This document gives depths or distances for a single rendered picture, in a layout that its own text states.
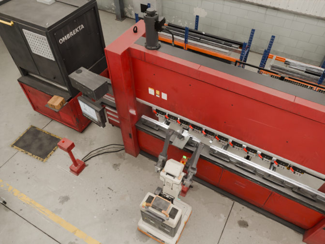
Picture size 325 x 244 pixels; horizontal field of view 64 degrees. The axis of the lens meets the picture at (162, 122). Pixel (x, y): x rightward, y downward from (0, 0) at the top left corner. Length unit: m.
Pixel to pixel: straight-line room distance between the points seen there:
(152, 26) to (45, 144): 3.42
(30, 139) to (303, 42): 6.58
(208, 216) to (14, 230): 3.05
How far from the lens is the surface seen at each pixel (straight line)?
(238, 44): 5.21
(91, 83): 3.52
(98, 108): 3.65
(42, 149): 5.57
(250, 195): 4.34
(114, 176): 4.83
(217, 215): 4.53
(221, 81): 3.01
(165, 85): 3.48
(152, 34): 3.25
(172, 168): 3.26
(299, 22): 7.21
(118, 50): 3.40
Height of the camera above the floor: 4.15
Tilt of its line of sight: 49 degrees down
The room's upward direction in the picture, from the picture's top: 1 degrees counter-clockwise
